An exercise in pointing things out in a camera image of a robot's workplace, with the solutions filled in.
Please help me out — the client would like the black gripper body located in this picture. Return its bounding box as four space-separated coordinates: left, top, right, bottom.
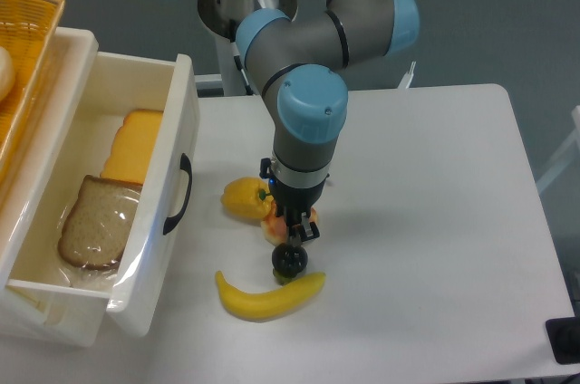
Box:
259 156 330 217

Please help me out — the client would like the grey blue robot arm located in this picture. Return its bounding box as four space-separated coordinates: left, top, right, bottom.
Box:
198 0 420 247

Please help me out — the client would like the open white upper drawer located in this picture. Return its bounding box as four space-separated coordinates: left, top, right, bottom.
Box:
1 53 198 346

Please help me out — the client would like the white drawer cabinet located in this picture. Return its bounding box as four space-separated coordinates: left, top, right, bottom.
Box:
1 27 98 345

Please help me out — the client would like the black eggplant toy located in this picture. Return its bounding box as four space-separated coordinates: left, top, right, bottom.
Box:
271 244 308 285

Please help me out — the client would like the yellow bell pepper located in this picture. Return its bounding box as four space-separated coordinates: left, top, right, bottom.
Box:
220 177 273 220

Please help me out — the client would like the yellow banana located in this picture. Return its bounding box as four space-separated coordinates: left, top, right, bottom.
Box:
215 271 326 322

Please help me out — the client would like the yellow cake slice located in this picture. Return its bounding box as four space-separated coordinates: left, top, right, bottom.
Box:
100 110 163 185

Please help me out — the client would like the brown bread slice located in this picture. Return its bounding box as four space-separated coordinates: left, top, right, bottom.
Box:
57 176 142 271

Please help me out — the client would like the black device at table edge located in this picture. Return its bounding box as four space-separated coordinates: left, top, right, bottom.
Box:
545 317 580 365

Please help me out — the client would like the yellow wicker basket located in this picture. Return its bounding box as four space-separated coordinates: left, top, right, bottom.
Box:
1 0 65 178

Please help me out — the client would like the orange white shrimp ring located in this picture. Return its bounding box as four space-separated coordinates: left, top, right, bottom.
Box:
260 206 320 247

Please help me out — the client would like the black drawer handle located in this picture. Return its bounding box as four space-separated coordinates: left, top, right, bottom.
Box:
162 153 193 235

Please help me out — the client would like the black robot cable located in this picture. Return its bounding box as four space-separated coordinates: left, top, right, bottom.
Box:
234 55 254 96

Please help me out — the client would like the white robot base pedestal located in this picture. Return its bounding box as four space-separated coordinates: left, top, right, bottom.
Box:
197 0 298 97

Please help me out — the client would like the white bracket behind table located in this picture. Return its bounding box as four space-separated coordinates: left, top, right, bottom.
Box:
397 61 417 90

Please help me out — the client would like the white frame at right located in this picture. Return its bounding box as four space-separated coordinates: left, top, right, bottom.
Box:
536 106 579 195

